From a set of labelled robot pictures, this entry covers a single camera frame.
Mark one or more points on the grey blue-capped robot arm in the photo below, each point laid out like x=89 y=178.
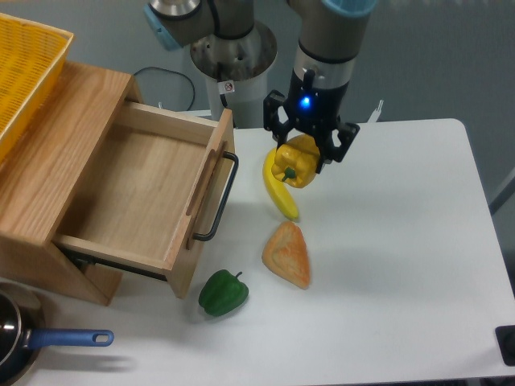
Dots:
x=329 y=41

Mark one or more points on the yellow bell pepper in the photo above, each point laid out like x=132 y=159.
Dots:
x=295 y=162

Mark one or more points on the orange triangular bread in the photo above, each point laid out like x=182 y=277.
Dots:
x=285 y=254

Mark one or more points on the white table bracket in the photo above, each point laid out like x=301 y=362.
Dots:
x=376 y=113

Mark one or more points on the black pan blue handle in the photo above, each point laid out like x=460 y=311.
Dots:
x=24 y=333

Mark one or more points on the green bell pepper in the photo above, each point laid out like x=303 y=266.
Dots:
x=222 y=293

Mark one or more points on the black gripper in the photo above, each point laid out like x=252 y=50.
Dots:
x=311 y=110

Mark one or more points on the yellow banana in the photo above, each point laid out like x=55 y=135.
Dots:
x=277 y=191

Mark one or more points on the yellow plastic basket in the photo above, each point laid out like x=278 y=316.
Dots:
x=32 y=58

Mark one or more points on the open wooden top drawer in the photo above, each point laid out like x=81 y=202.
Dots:
x=152 y=194

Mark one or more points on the wooden drawer cabinet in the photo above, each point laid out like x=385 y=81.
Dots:
x=40 y=177

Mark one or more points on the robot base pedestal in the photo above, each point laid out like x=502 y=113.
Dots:
x=236 y=73

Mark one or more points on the black corner device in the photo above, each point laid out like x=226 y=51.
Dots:
x=505 y=339

